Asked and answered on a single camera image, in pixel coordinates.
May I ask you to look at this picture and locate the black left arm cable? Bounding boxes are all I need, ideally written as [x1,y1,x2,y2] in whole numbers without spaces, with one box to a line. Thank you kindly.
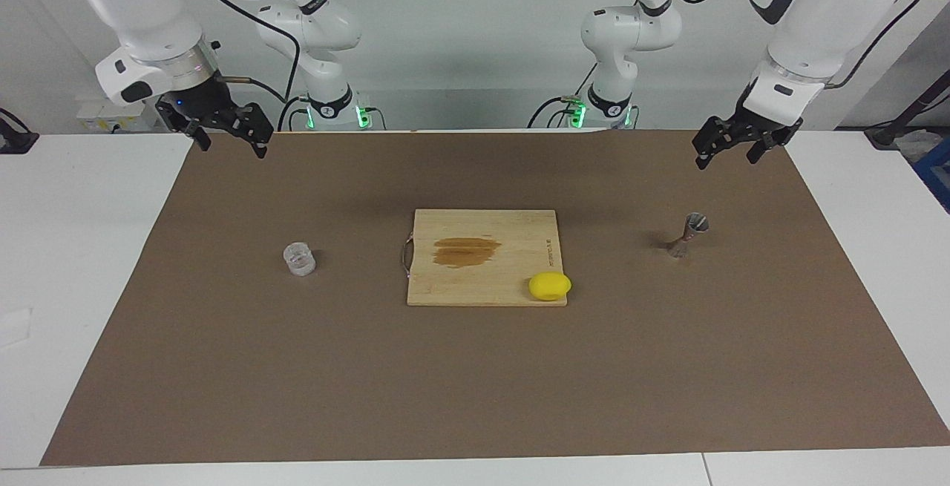
[661,0,925,90]

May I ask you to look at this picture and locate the black base cable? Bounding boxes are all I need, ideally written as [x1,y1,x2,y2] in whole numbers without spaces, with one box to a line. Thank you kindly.
[527,63,598,129]
[278,96,311,132]

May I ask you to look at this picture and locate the white paper sticker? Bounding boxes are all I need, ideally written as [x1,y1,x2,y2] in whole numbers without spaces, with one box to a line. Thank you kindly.
[0,307,34,348]

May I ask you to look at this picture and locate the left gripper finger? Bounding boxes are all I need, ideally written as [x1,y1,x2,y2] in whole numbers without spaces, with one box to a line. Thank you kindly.
[693,116,738,170]
[747,135,788,165]

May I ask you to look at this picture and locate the yellow lemon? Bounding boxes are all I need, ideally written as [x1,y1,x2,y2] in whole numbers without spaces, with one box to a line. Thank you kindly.
[528,272,573,302]

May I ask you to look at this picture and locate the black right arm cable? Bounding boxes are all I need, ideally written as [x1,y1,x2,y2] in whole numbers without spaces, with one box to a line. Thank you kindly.
[172,0,301,105]

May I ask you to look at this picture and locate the wooden cutting board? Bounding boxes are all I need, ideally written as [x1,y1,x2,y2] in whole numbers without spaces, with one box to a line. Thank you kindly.
[402,208,569,307]

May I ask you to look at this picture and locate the steel jigger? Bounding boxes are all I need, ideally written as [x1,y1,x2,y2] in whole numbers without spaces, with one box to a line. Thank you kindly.
[666,212,710,259]

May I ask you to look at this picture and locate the white socket box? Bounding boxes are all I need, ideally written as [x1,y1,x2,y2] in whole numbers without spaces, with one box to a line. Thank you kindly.
[76,99,160,133]

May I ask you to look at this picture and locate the clear glass cup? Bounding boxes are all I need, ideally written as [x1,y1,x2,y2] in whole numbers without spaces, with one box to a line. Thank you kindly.
[283,242,317,278]

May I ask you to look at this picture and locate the brown table mat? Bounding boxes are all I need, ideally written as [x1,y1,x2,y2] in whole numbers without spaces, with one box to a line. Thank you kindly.
[41,128,950,467]

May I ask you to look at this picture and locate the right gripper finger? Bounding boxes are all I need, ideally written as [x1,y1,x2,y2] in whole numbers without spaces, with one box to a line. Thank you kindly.
[223,102,275,160]
[183,119,213,152]

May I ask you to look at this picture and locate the black table clamp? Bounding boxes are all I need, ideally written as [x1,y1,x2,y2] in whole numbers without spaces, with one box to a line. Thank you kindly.
[0,108,39,154]

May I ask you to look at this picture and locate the black stand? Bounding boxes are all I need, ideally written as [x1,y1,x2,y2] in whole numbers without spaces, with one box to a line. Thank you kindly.
[865,70,950,149]

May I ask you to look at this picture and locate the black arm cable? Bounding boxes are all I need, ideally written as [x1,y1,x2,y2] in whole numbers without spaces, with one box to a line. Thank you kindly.
[172,0,301,105]
[661,0,925,90]

